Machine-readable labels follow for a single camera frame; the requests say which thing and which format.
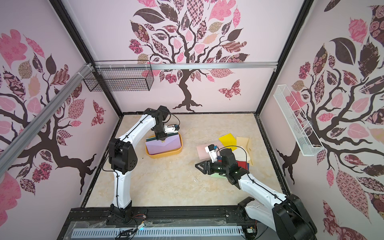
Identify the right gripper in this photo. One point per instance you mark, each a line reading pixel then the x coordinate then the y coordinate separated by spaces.
pixel 210 165

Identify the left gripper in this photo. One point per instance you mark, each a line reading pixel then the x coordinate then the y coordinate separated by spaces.
pixel 159 137

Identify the purple envelope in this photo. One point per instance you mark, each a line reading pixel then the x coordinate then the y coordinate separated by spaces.
pixel 169 144

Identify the red envelope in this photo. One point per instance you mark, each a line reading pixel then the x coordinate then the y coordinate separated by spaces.
pixel 243 165

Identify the pink envelope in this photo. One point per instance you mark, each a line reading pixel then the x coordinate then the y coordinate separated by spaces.
pixel 203 155

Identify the yellow plastic storage box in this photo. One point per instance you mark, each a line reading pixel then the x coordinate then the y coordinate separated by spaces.
pixel 167 154

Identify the dark green envelope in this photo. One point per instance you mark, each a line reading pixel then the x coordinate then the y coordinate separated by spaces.
pixel 151 139

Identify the light green envelope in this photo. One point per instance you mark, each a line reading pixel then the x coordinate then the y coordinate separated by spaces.
pixel 217 176

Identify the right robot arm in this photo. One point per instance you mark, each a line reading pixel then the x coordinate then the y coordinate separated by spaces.
pixel 284 214

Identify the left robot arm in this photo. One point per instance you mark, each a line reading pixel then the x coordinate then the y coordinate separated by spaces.
pixel 123 157

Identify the white envelope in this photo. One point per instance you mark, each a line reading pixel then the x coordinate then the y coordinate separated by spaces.
pixel 242 155

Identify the yellow envelope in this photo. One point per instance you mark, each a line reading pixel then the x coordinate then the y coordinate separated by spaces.
pixel 229 140

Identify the beige envelope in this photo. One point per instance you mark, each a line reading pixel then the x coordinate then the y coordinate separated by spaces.
pixel 246 143

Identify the black wire basket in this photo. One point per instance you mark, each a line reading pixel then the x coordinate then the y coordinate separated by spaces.
pixel 123 77

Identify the aluminium rail back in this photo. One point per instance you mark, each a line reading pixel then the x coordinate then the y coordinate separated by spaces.
pixel 184 66

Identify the aluminium rail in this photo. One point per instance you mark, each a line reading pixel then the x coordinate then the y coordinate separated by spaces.
pixel 12 152
pixel 184 66

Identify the white cable duct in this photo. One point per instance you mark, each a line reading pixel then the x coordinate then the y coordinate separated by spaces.
pixel 156 232

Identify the white wire shelf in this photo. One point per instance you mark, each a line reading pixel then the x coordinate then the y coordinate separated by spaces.
pixel 291 105

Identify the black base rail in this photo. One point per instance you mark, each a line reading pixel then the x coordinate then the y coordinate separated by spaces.
pixel 233 214

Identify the aluminium rail left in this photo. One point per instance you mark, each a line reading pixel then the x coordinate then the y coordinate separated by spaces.
pixel 12 152

